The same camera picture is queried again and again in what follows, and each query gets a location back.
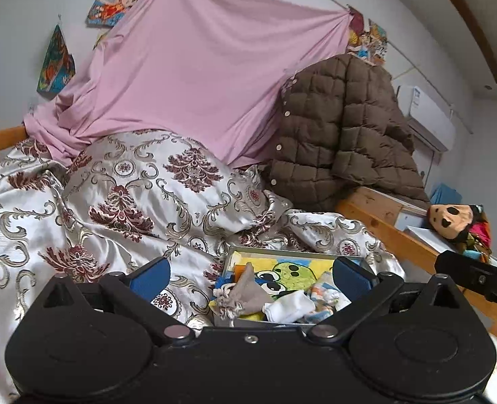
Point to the white air conditioner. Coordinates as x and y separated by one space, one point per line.
425 118

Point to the floral satin quilt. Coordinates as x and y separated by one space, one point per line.
126 185

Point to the wooden bed frame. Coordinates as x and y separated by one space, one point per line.
370 219

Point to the pink sheet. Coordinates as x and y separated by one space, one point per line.
189 63

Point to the tan plush toy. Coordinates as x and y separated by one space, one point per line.
446 219

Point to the brown puffer jacket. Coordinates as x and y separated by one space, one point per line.
324 134

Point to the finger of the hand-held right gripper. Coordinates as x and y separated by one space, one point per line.
480 280

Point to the colourful cartoon wall poster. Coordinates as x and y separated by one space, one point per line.
114 4
57 63
372 44

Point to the white board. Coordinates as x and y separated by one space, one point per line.
421 237

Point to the grey box with cartoon lining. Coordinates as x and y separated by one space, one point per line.
282 252

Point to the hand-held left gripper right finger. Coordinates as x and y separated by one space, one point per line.
349 273

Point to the yellow blue cartoon towel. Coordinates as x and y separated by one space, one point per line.
299 271

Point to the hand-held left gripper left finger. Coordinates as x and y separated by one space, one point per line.
149 280

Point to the grey sock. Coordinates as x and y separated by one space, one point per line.
248 294

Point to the white cloth with blue stitching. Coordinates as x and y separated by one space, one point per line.
290 305

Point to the light blue board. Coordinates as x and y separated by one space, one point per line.
446 195

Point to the orange blue striped sock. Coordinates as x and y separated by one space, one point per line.
328 294

